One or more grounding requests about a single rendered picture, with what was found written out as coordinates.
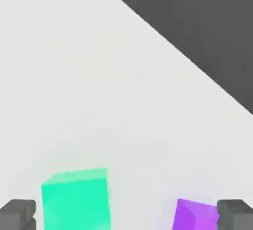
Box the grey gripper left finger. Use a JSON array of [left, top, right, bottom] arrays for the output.
[[0, 199, 37, 230]]

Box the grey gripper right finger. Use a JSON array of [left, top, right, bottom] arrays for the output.
[[216, 199, 253, 230]]

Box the small purple cube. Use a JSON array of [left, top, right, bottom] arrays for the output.
[[172, 198, 220, 230]]

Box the small turquoise cube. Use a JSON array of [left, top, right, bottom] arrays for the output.
[[41, 167, 112, 230]]

